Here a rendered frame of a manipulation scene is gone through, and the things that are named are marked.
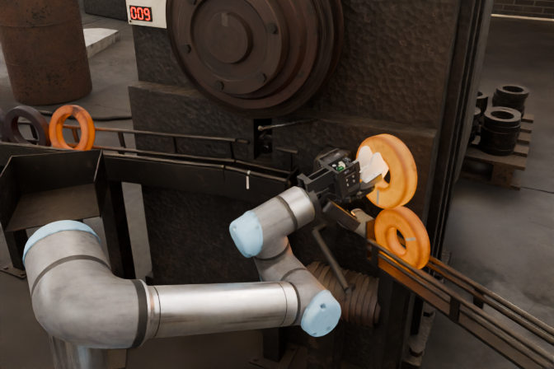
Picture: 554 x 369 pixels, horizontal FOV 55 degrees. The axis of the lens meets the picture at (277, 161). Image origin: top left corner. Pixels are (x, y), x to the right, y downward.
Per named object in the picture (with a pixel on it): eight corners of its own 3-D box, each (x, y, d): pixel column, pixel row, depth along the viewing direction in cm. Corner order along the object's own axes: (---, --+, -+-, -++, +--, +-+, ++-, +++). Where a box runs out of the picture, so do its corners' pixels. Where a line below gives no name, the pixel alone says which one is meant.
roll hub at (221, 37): (192, 81, 141) (183, -31, 128) (288, 96, 131) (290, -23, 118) (180, 87, 137) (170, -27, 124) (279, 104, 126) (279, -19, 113)
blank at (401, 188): (367, 125, 115) (355, 128, 114) (420, 144, 103) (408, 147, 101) (365, 191, 121) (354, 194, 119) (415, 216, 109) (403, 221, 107)
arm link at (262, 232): (234, 249, 103) (222, 216, 99) (281, 221, 107) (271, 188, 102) (253, 270, 97) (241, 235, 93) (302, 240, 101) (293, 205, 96)
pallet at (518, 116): (310, 147, 329) (312, 79, 309) (354, 104, 394) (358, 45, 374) (519, 191, 282) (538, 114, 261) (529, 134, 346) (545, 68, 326)
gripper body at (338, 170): (363, 160, 101) (312, 190, 97) (368, 194, 106) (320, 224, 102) (339, 145, 107) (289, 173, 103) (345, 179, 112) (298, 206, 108)
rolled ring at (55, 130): (43, 114, 187) (50, 114, 190) (56, 165, 186) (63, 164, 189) (79, 97, 179) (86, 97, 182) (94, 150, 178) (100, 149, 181)
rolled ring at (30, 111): (35, 107, 181) (42, 104, 184) (-4, 109, 188) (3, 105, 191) (53, 156, 188) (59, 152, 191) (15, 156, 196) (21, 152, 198)
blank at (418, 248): (396, 270, 131) (387, 274, 129) (377, 209, 132) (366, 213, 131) (440, 268, 117) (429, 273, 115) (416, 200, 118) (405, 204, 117)
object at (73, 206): (57, 333, 192) (11, 156, 159) (132, 324, 196) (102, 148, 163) (45, 380, 174) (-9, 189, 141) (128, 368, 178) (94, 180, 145)
